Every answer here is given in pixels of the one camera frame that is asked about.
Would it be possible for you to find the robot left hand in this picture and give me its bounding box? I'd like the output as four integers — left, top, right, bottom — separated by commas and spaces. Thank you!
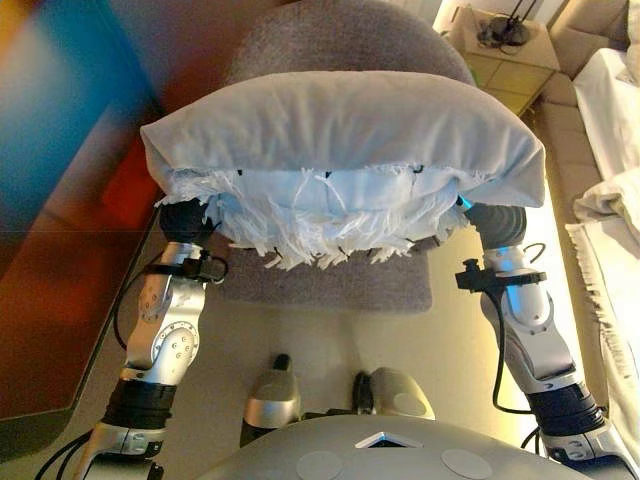
158, 197, 224, 247

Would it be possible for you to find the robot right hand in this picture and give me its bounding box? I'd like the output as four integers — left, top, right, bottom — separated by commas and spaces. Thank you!
457, 196, 527, 251

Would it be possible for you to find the white fringed cushion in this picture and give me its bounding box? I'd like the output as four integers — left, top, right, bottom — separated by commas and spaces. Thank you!
139, 69, 547, 272

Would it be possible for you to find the crumpled white duvet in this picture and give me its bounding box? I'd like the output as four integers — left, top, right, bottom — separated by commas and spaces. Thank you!
572, 169, 640, 246

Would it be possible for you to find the white blanket with fringe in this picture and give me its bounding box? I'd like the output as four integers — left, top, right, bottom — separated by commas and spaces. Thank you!
564, 219, 640, 451

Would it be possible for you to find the beige wooden nightstand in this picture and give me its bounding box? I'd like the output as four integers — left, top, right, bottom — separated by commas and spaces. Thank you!
447, 4, 561, 117

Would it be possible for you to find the white bed sheet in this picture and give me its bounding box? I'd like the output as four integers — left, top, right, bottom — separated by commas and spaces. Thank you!
572, 47, 640, 181

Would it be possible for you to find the black table lamp white shade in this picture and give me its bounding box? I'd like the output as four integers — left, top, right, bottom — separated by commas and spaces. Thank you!
487, 0, 539, 46

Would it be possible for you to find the robot right leg black foot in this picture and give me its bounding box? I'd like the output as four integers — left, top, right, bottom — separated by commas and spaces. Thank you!
352, 367, 436, 421

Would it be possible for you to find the robot leg black foot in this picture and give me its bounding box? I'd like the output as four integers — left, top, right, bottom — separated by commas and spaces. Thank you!
239, 353, 302, 448
352, 367, 436, 421

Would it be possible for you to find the robot left leg black foot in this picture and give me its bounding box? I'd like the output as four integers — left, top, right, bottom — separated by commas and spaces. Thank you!
239, 353, 302, 448

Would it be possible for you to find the grey upholstered armchair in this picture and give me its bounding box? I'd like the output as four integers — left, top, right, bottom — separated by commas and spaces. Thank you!
219, 0, 476, 314

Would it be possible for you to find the grey robot torso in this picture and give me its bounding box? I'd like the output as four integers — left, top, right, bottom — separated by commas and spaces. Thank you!
197, 414, 591, 480

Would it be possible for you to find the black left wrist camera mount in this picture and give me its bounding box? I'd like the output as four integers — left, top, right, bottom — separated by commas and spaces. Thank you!
142, 252, 229, 286

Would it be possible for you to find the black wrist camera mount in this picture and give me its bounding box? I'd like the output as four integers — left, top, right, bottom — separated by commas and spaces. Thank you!
142, 252, 229, 286
454, 258, 547, 294

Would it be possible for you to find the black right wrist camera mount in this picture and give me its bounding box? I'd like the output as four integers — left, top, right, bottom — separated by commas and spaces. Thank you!
454, 258, 547, 294

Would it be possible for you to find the beige upholstered bed frame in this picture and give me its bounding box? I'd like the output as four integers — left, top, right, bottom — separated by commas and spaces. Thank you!
529, 0, 640, 451

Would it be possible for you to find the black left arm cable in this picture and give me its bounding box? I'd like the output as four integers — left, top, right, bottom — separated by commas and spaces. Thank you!
112, 249, 166, 351

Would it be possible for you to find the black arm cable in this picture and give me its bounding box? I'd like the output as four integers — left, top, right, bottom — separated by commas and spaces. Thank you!
492, 289, 531, 416
112, 249, 166, 351

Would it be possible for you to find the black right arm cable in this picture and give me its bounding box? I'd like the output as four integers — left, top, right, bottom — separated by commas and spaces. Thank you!
492, 289, 531, 416

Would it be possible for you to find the black lamp cable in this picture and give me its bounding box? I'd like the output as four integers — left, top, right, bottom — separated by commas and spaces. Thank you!
476, 17, 521, 56

